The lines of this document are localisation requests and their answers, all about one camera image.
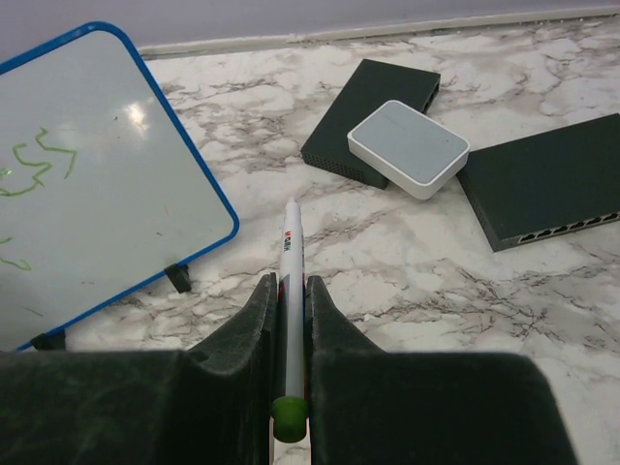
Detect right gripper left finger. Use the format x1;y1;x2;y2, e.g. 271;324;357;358
1;274;277;464

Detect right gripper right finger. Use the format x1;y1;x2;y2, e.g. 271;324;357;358
306;276;577;464

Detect white marker pen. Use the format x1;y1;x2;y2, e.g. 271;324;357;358
271;198;308;444

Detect blue framed whiteboard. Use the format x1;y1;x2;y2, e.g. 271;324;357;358
1;21;239;352

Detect white small router box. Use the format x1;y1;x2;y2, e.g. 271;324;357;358
347;100;470;201

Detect black flat box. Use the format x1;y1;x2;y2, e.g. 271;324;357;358
301;59;441;189

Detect black network switch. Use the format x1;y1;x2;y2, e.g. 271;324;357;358
457;114;619;252

